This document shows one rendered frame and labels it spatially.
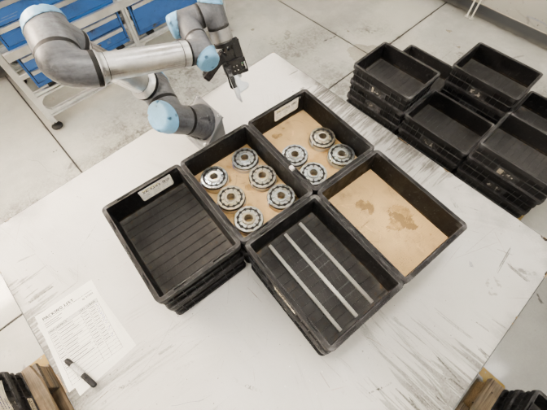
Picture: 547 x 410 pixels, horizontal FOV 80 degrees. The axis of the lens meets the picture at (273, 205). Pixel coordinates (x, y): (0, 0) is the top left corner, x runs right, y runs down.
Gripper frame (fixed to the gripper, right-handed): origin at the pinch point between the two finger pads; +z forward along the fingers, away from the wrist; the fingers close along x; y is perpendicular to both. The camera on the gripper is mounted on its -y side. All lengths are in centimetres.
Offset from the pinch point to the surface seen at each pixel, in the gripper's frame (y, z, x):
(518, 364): 85, 150, -82
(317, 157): 21.0, 26.2, -21.3
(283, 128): 14.2, 18.1, -4.0
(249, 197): -10.1, 25.9, -29.1
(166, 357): -55, 49, -63
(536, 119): 167, 80, 7
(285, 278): -9, 39, -60
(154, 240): -46, 24, -34
